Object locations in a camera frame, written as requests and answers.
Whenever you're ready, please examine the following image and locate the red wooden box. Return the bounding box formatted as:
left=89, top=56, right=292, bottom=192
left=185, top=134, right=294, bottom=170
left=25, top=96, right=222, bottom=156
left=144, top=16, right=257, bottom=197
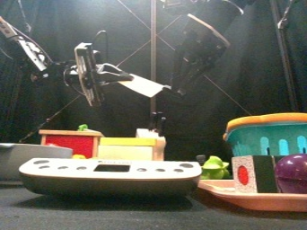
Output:
left=38, top=128, right=105, bottom=159

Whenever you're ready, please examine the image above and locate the small black toy piece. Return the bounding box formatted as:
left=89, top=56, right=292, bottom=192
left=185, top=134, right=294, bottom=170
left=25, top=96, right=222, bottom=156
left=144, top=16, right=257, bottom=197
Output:
left=194, top=154, right=206, bottom=166

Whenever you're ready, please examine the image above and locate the speckled cube red dot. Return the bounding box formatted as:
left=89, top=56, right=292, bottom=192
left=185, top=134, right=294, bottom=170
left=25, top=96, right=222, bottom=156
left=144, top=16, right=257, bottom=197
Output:
left=229, top=155, right=281, bottom=194

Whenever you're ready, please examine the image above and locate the white kitchen scale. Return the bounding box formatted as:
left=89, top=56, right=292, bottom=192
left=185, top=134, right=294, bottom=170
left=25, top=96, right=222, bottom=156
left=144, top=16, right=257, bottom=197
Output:
left=17, top=157, right=204, bottom=196

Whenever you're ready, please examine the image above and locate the green toy vegetable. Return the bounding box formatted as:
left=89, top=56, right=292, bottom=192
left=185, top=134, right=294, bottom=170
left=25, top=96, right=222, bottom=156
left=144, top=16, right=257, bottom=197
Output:
left=200, top=155, right=230, bottom=181

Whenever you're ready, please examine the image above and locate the yellow cream wooden block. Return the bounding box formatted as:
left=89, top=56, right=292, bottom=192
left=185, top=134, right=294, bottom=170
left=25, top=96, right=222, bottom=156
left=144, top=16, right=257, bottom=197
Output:
left=95, top=137, right=158, bottom=162

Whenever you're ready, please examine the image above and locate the purple toy ball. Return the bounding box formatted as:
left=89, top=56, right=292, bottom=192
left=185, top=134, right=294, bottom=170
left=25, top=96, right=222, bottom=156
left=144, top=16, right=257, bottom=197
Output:
left=273, top=153, right=307, bottom=195

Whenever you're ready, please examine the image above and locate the vertical metal frame pole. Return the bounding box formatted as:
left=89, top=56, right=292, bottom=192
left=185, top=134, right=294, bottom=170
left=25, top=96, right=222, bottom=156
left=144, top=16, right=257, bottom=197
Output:
left=149, top=0, right=158, bottom=115

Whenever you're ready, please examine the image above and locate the grey plastic bin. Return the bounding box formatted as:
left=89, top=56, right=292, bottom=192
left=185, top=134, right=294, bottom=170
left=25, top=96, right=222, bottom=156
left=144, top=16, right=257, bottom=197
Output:
left=0, top=142, right=74, bottom=181

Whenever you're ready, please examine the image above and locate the black knife handle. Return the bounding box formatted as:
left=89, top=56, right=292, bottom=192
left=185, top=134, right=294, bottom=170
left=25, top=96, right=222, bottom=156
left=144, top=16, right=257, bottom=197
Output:
left=158, top=116, right=168, bottom=137
left=148, top=111, right=160, bottom=131

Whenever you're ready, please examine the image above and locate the pink plastic tray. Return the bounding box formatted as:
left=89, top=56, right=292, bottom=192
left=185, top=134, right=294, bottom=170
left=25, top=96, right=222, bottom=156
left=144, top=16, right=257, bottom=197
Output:
left=196, top=178, right=307, bottom=213

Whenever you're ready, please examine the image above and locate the dark metal frame post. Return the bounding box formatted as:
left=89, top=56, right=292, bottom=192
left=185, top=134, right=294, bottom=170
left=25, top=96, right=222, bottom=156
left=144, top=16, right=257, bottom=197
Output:
left=269, top=0, right=300, bottom=113

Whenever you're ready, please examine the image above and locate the teal basket orange rim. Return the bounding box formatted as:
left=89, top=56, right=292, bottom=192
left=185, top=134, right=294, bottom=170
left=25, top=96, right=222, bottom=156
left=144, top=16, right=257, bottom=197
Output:
left=221, top=112, right=307, bottom=157

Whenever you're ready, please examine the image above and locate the pale wooden knife block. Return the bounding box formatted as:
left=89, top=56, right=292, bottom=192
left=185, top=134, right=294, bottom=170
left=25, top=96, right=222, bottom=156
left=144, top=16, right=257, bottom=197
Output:
left=134, top=128, right=168, bottom=162

